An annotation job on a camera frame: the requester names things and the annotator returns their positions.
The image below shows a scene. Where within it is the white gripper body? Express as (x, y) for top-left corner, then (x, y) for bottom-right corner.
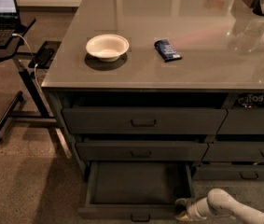
(187, 197), (210, 221)

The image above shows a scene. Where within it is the black laptop stand table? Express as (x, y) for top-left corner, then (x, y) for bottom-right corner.
(0, 15), (63, 143)

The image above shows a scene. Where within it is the black phone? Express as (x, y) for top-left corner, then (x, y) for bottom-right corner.
(35, 48), (54, 66)

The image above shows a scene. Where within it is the grey drawer cabinet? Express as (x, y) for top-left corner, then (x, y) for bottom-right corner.
(42, 0), (264, 179)

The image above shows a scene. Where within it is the white charging cable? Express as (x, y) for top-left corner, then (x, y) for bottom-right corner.
(11, 32), (45, 93)

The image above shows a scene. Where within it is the white bowl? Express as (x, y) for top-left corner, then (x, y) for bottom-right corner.
(86, 35), (130, 62)

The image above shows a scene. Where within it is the blue snack packet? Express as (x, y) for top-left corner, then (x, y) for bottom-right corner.
(154, 39), (182, 62)

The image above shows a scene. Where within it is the grey drawer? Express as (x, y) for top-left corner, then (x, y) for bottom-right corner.
(218, 108), (264, 134)
(78, 161), (194, 222)
(62, 106), (227, 134)
(202, 142), (264, 162)
(76, 141), (208, 161)
(192, 165), (264, 181)

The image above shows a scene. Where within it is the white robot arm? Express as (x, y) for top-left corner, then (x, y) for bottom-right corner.
(174, 189), (264, 224)

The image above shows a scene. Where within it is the chips bag in drawer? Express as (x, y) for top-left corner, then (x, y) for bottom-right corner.
(234, 93), (264, 108)

